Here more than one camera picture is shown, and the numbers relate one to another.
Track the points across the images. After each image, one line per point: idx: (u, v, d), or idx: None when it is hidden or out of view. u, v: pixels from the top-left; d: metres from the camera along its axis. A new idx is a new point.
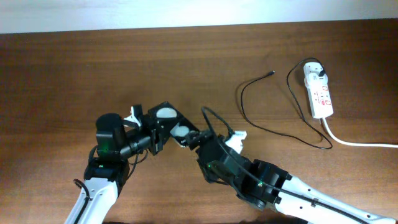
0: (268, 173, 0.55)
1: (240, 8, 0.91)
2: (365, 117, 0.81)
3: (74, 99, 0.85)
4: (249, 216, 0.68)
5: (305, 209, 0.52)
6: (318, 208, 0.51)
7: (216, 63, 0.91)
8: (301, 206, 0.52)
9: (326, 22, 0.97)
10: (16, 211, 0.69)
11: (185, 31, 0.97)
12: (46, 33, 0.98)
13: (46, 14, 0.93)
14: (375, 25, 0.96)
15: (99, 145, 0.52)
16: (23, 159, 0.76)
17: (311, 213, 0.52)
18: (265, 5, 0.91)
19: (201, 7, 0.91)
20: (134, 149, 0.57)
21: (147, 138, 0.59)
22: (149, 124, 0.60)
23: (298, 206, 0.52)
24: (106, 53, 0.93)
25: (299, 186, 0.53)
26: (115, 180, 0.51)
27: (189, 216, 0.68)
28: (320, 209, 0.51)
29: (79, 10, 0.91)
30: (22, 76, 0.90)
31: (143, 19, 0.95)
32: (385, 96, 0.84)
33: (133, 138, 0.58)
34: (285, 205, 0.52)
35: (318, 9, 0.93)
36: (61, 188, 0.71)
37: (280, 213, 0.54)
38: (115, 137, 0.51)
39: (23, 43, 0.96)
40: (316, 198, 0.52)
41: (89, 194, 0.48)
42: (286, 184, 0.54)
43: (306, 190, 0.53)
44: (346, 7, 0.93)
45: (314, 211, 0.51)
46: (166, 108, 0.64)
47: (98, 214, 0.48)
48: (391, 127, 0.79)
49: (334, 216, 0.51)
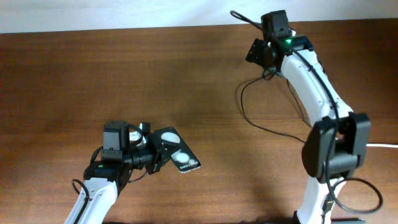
0: (300, 42, 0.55)
1: (239, 7, 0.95)
2: (367, 114, 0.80)
3: (74, 98, 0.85)
4: (250, 216, 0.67)
5: (300, 68, 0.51)
6: (310, 73, 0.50)
7: (215, 63, 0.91)
8: (299, 66, 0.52)
9: (322, 22, 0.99)
10: (14, 212, 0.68)
11: (185, 31, 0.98)
12: (50, 33, 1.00)
13: (55, 14, 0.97)
14: (371, 25, 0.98)
15: (105, 144, 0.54)
16: (24, 159, 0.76)
17: (302, 71, 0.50)
18: (262, 5, 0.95)
19: (199, 9, 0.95)
20: (135, 163, 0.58)
21: (149, 157, 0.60)
22: (155, 144, 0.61)
23: (296, 65, 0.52)
24: (106, 53, 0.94)
25: (311, 57, 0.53)
26: (115, 180, 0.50)
27: (189, 216, 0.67)
28: (310, 73, 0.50)
29: (86, 9, 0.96)
30: (22, 76, 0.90)
31: (144, 19, 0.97)
32: (385, 94, 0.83)
33: (137, 152, 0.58)
34: (292, 58, 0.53)
35: (314, 9, 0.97)
36: (61, 188, 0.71)
37: (284, 68, 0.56)
38: (120, 137, 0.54)
39: (25, 43, 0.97)
40: (315, 68, 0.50)
41: (89, 194, 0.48)
42: (305, 52, 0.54)
43: (314, 63, 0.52)
44: (339, 5, 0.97)
45: (305, 71, 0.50)
46: (171, 134, 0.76)
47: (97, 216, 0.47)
48: (393, 127, 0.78)
49: (311, 83, 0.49)
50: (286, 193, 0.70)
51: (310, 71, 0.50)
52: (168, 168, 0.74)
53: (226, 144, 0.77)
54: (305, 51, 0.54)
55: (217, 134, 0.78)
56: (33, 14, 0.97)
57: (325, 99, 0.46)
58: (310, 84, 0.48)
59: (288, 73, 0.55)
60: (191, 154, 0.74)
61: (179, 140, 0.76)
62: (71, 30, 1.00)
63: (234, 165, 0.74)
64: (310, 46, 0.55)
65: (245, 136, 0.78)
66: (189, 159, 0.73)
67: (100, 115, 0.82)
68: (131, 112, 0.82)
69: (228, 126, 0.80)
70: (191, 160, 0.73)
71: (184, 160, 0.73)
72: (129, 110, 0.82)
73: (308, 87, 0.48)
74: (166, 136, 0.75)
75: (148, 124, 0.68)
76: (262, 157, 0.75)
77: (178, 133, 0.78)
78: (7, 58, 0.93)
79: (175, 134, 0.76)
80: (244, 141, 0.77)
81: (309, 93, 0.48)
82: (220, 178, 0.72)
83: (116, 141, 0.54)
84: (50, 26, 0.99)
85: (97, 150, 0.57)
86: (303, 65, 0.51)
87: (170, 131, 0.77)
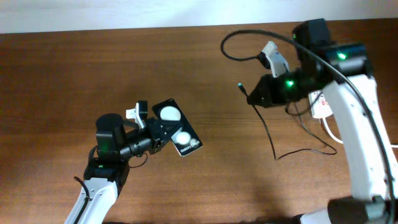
0: (354, 54, 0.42)
1: (240, 7, 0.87)
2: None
3: (75, 101, 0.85)
4: (249, 216, 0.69)
5: (353, 110, 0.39)
6: (365, 120, 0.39)
7: (216, 63, 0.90)
8: (351, 105, 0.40)
9: (332, 20, 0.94)
10: (20, 210, 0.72)
11: (185, 30, 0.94)
12: (40, 32, 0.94)
13: (40, 13, 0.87)
14: (384, 25, 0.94)
15: (99, 144, 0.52)
16: (25, 159, 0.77)
17: (355, 117, 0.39)
18: (272, 8, 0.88)
19: (208, 9, 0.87)
20: (134, 150, 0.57)
21: (147, 140, 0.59)
22: (153, 130, 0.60)
23: (347, 104, 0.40)
24: (104, 53, 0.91)
25: (366, 89, 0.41)
26: (115, 180, 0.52)
27: (189, 216, 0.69)
28: (365, 122, 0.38)
29: (80, 10, 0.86)
30: (18, 76, 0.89)
31: (143, 17, 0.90)
32: (387, 98, 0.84)
33: (133, 140, 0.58)
34: (342, 89, 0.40)
35: (322, 11, 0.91)
36: (63, 187, 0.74)
37: (324, 91, 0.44)
38: (115, 137, 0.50)
39: (17, 41, 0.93)
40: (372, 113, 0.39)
41: (89, 194, 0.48)
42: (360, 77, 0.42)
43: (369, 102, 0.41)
44: (349, 8, 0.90)
45: (357, 119, 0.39)
46: (171, 109, 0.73)
47: (97, 215, 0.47)
48: (390, 130, 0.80)
49: (368, 143, 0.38)
50: (285, 193, 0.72)
51: (365, 119, 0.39)
52: (168, 168, 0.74)
53: (226, 144, 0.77)
54: (362, 81, 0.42)
55: (217, 134, 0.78)
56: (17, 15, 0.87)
57: (380, 167, 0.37)
58: (364, 140, 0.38)
59: (324, 96, 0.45)
60: (192, 134, 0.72)
61: (180, 117, 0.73)
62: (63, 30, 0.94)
63: (233, 165, 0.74)
64: (369, 71, 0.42)
65: (246, 137, 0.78)
66: (190, 139, 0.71)
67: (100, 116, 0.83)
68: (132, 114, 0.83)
69: (228, 126, 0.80)
70: (191, 140, 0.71)
71: (185, 142, 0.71)
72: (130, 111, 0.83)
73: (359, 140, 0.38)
74: (167, 114, 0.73)
75: (145, 102, 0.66)
76: (261, 157, 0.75)
77: (178, 108, 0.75)
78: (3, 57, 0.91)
79: (176, 110, 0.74)
80: (244, 141, 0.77)
81: (365, 160, 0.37)
82: (220, 178, 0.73)
83: (111, 142, 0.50)
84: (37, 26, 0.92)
85: (91, 149, 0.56)
86: (356, 106, 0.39)
87: (170, 106, 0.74)
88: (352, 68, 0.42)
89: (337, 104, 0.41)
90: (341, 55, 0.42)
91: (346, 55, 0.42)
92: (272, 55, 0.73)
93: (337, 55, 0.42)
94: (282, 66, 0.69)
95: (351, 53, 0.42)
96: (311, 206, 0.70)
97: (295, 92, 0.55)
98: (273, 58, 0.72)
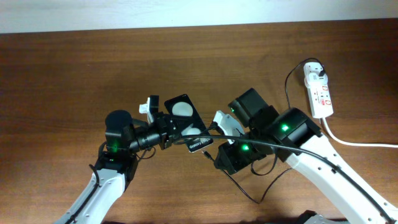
0: (296, 121, 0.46)
1: (240, 7, 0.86)
2: (362, 121, 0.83)
3: (74, 101, 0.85)
4: (249, 216, 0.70)
5: (321, 172, 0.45)
6: (336, 175, 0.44)
7: (216, 63, 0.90)
8: (319, 167, 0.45)
9: (332, 22, 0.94)
10: (20, 210, 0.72)
11: (185, 31, 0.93)
12: (38, 32, 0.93)
13: (37, 13, 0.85)
14: (383, 26, 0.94)
15: (108, 142, 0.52)
16: (24, 159, 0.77)
17: (328, 178, 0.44)
18: (273, 9, 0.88)
19: (207, 9, 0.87)
20: (142, 144, 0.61)
21: (155, 135, 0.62)
22: (160, 125, 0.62)
23: (315, 168, 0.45)
24: (103, 53, 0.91)
25: (324, 146, 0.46)
26: (124, 172, 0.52)
27: (189, 216, 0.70)
28: (339, 177, 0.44)
29: (78, 9, 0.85)
30: (17, 76, 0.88)
31: (143, 18, 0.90)
32: (384, 99, 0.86)
33: (142, 134, 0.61)
34: (303, 157, 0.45)
35: (322, 12, 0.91)
36: (63, 187, 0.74)
37: (290, 163, 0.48)
38: (124, 135, 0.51)
39: (14, 40, 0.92)
40: (339, 167, 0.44)
41: (99, 181, 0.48)
42: (313, 139, 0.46)
43: (332, 155, 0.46)
44: (349, 8, 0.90)
45: (330, 178, 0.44)
46: (185, 106, 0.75)
47: (105, 203, 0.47)
48: (388, 130, 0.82)
49: (351, 193, 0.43)
50: (286, 193, 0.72)
51: (337, 173, 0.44)
52: (168, 167, 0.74)
53: None
54: (314, 140, 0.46)
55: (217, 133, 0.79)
56: (13, 15, 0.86)
57: (372, 212, 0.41)
58: (346, 194, 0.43)
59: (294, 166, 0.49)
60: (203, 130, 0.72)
61: (191, 112, 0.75)
62: (61, 30, 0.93)
63: None
64: (314, 129, 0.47)
65: None
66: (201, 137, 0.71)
67: (100, 116, 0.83)
68: (133, 114, 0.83)
69: None
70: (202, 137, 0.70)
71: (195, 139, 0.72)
72: (131, 111, 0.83)
73: (342, 197, 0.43)
74: (178, 109, 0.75)
75: (157, 98, 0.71)
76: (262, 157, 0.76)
77: (189, 102, 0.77)
78: (3, 58, 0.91)
79: (187, 105, 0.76)
80: None
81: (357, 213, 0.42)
82: (220, 178, 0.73)
83: (120, 140, 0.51)
84: (33, 26, 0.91)
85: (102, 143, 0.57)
86: (324, 166, 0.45)
87: (181, 101, 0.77)
88: (299, 132, 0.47)
89: (309, 170, 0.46)
90: (284, 129, 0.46)
91: (289, 125, 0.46)
92: (224, 122, 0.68)
93: (281, 129, 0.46)
94: (236, 131, 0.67)
95: (292, 121, 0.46)
96: (310, 206, 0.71)
97: (254, 152, 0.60)
98: (226, 124, 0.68)
